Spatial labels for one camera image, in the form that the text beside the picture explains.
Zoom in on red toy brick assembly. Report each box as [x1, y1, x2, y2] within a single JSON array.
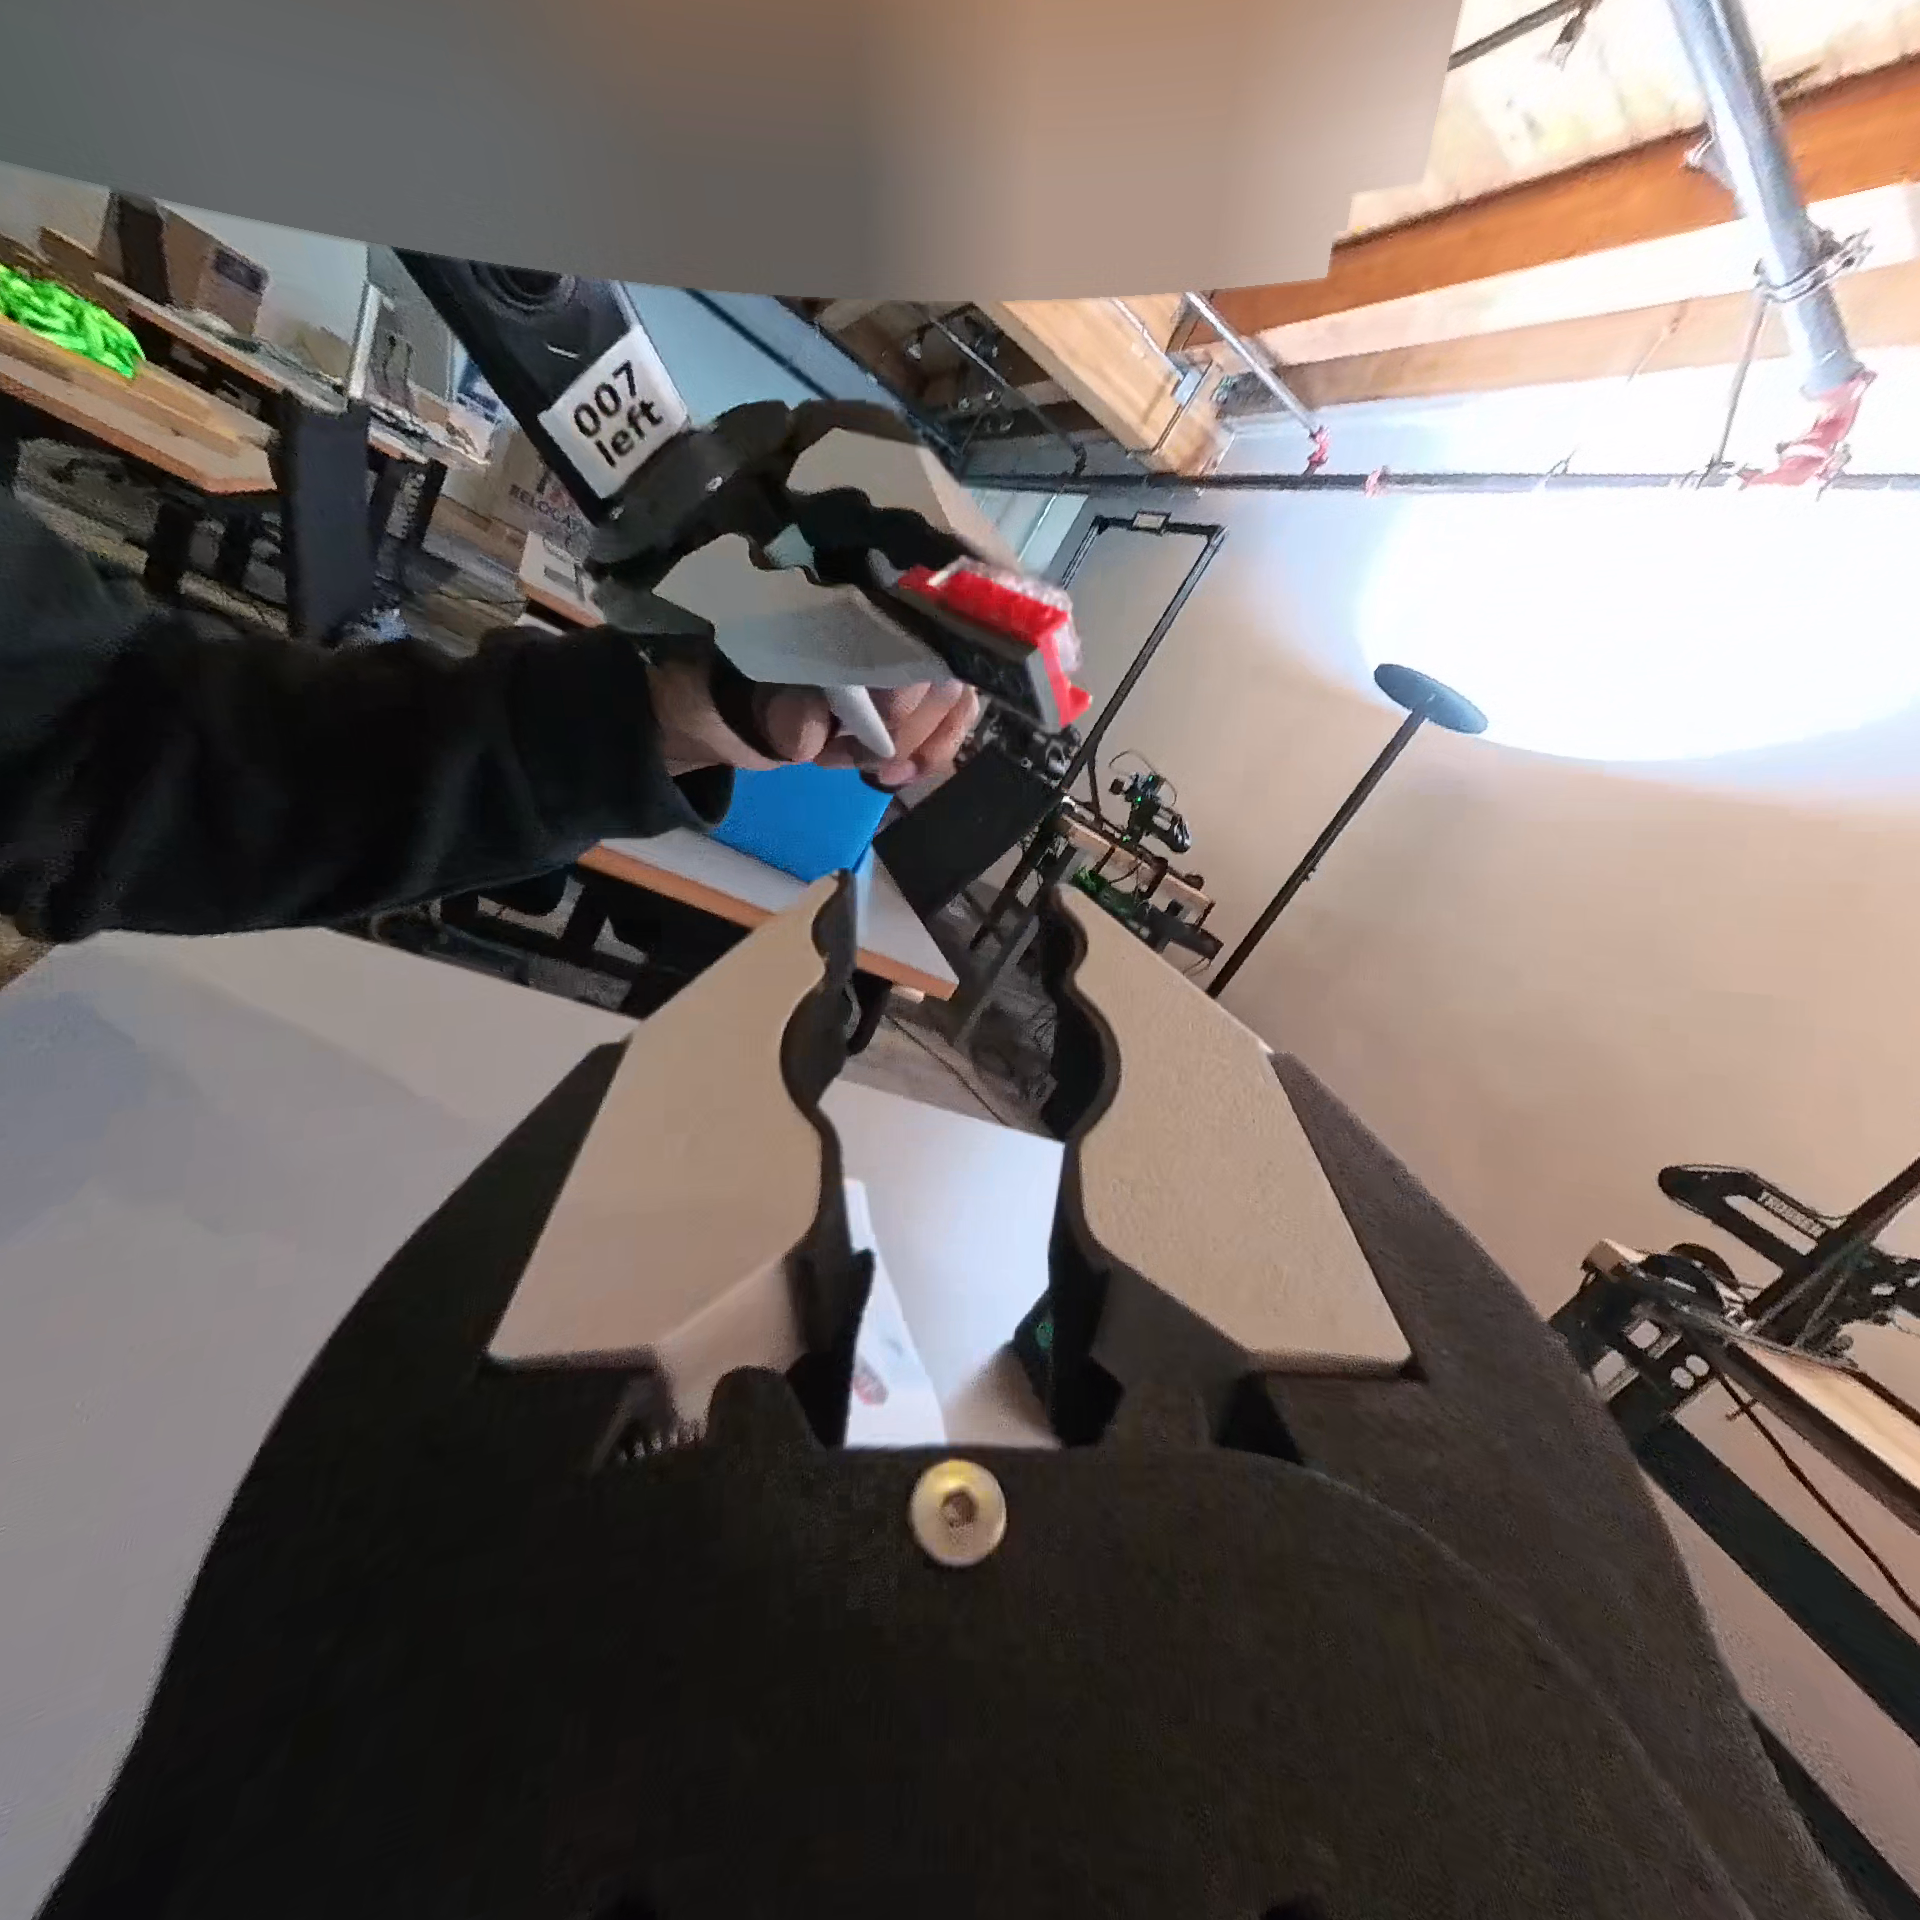
[[894, 556, 1095, 733]]

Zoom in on white table with orange edge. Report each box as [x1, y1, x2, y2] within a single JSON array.
[[576, 826, 963, 1004]]

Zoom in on brick instruction booklet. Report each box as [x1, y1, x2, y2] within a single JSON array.
[[839, 1178, 951, 1452]]

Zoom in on person's left hand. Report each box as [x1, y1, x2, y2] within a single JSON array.
[[651, 667, 986, 793]]

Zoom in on red pipe clamp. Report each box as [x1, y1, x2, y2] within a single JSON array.
[[1739, 368, 1881, 492]]

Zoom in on black panel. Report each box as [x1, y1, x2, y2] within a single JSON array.
[[874, 747, 1056, 922]]

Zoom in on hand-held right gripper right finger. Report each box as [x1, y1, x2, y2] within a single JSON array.
[[1037, 885, 1415, 1445]]

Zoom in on wooden table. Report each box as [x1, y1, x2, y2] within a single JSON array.
[[0, 306, 454, 500]]

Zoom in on black floor lamp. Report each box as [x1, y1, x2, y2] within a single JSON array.
[[1208, 660, 1490, 1001]]

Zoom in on green netting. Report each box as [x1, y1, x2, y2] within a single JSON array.
[[0, 264, 149, 380]]

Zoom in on cardboard box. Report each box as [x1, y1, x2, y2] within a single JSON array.
[[432, 433, 606, 605]]

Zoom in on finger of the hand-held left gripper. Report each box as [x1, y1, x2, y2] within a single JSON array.
[[769, 434, 1014, 580], [656, 536, 1056, 724]]

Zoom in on metal ceiling pipe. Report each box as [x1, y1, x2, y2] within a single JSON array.
[[1662, 0, 1881, 396]]

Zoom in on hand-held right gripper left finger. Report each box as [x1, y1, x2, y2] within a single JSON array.
[[488, 873, 881, 1445]]

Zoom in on person's left forearm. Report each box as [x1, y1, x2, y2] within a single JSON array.
[[0, 497, 737, 951]]

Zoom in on black metal frame stand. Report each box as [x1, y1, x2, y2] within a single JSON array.
[[953, 515, 1231, 1057]]

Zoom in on black chair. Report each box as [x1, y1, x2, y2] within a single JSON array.
[[274, 393, 381, 645]]

